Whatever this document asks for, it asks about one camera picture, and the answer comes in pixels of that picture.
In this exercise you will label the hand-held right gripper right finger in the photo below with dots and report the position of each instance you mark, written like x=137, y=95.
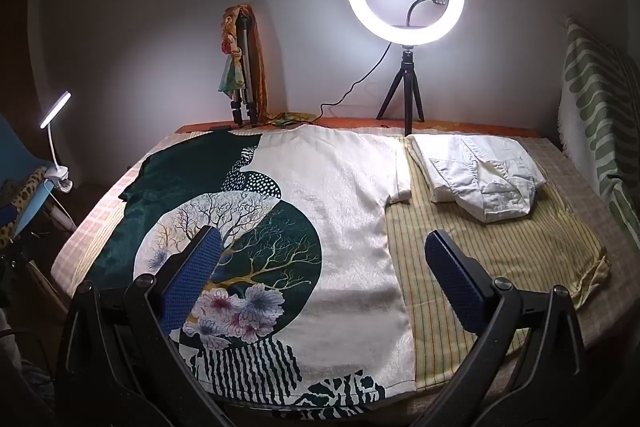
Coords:
x=455, y=277

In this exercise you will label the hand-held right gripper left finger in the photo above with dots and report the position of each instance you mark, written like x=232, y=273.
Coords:
x=192, y=277

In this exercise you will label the green and white printed t-shirt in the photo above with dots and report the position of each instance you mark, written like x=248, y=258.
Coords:
x=350, y=207

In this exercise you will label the yellow striped cloth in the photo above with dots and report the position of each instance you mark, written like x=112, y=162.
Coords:
x=500, y=232

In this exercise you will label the white folded shirt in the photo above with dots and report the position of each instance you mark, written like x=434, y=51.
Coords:
x=465, y=177

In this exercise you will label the plaid bed sheet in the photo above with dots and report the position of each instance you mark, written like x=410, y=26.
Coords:
x=95, y=227

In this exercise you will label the leopard print cloth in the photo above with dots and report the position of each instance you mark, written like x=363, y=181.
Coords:
x=30, y=187

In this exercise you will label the orange leaf-print sheet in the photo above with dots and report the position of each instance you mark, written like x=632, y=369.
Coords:
x=350, y=123

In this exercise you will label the folded tripod with colourful cloth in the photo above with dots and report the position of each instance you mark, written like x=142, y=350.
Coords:
x=227, y=72

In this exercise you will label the white clip desk lamp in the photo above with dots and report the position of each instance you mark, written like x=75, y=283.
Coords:
x=55, y=107

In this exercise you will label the green wavy-pattern blanket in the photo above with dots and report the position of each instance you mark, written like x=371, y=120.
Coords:
x=595, y=107

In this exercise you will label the black gooseneck phone holder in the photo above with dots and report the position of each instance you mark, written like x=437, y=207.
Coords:
x=412, y=9

